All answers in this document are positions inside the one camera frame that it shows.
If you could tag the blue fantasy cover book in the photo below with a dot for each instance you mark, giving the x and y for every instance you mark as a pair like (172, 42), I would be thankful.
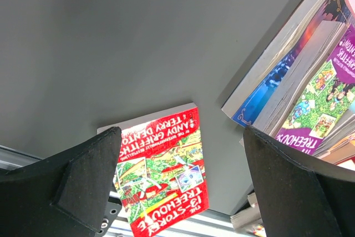
(256, 88)

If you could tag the orange cover book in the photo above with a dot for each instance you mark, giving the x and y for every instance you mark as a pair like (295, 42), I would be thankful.
(338, 149)

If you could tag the red 13-storey treehouse book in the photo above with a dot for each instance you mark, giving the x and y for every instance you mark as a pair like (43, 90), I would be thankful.
(160, 175)

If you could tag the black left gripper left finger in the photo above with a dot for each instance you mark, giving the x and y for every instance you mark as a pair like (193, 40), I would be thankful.
(63, 195)

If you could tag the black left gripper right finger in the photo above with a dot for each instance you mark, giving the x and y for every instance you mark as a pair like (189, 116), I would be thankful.
(298, 194)

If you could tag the purple 117-storey treehouse book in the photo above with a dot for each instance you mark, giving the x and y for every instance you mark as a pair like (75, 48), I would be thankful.
(315, 93)

